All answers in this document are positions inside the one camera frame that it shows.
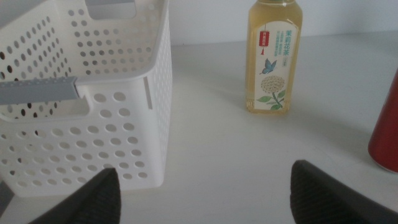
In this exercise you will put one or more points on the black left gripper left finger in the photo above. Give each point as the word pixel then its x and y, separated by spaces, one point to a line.
pixel 99 202

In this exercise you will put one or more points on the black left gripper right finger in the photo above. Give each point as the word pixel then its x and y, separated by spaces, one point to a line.
pixel 323 199

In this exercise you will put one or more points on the red metal drink can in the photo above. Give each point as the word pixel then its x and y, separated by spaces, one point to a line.
pixel 387 137

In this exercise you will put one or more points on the yellow jasmine tea bottle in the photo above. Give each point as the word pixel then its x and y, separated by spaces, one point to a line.
pixel 270 62

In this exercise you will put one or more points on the white perforated plastic basket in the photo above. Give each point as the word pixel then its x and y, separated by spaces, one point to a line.
pixel 124 137

